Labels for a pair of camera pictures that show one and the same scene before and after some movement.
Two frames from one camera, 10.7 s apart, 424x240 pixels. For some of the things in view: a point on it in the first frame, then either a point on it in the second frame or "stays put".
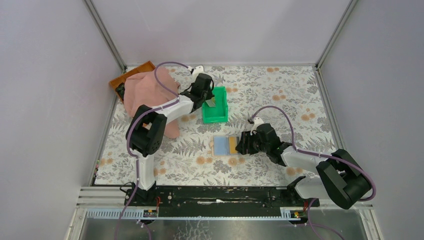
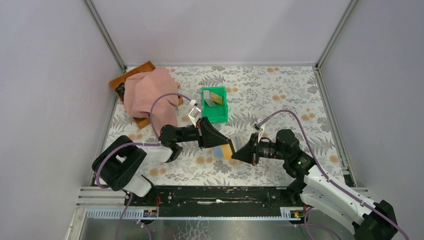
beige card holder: x=224 y=146 stays put
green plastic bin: x=219 y=113 stays put
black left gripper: x=205 y=94 to x=201 y=132
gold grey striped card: x=233 y=142 to x=227 y=151
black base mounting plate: x=218 y=202 stays put
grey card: x=211 y=102 stays put
